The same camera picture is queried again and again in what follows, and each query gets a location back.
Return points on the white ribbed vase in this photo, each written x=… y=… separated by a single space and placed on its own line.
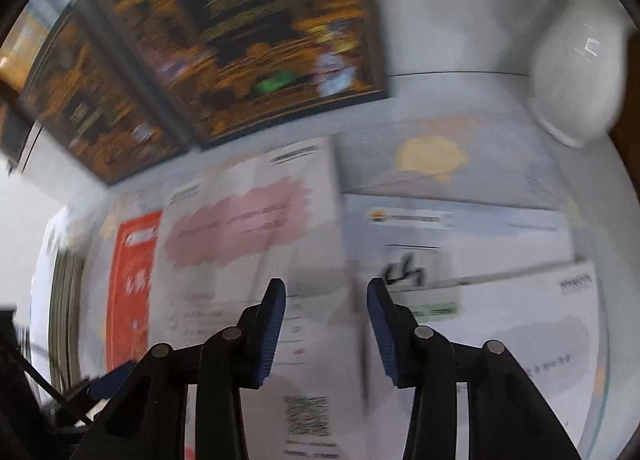
x=575 y=69

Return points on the red cover book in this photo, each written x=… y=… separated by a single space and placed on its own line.
x=130 y=290

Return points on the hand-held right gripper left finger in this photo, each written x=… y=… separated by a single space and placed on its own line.
x=270 y=335

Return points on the dark ornate boxed book set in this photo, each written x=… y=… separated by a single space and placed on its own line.
x=90 y=104
x=240 y=29

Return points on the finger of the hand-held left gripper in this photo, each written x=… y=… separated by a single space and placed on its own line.
x=115 y=380

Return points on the white book pink blotch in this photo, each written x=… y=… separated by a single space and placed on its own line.
x=235 y=225

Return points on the white book orange logo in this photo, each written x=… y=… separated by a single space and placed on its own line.
x=475 y=245

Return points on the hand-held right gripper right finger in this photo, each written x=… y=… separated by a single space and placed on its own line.
x=387 y=335

